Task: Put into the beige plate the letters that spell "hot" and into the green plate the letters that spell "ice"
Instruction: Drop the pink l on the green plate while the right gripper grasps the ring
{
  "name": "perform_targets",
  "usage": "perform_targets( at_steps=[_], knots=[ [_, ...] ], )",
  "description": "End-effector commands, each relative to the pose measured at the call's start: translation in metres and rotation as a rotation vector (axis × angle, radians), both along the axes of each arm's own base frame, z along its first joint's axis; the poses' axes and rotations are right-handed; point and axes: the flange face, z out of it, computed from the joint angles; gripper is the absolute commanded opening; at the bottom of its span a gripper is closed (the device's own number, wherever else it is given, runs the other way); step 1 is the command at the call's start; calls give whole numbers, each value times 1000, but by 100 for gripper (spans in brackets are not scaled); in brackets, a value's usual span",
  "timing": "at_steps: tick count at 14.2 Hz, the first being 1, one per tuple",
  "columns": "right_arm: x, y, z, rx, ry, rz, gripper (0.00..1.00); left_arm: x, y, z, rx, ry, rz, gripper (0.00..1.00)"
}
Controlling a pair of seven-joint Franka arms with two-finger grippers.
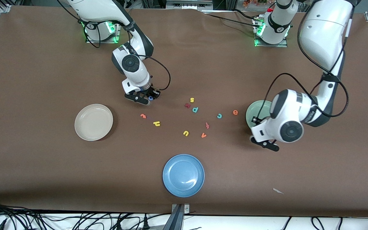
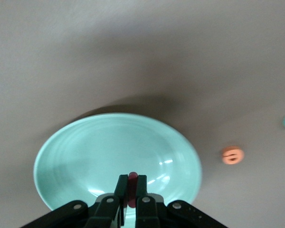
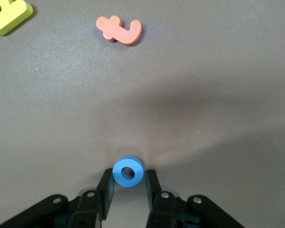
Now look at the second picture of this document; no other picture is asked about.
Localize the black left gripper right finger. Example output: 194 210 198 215
135 175 228 228

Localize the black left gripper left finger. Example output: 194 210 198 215
21 175 129 228

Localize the maroon foam letter l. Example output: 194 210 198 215
127 172 139 208

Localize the orange foam letter e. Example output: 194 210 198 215
222 146 245 165

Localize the green round plate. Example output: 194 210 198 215
33 113 202 226

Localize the brown table mat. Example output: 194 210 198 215
0 0 285 228

